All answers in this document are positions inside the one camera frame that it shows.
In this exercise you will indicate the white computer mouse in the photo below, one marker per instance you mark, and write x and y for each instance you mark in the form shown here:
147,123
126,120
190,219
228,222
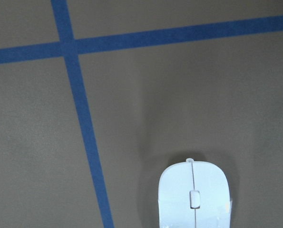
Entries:
194,194

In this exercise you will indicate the brown paper table cover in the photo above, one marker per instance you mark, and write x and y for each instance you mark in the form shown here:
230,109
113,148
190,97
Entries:
98,97

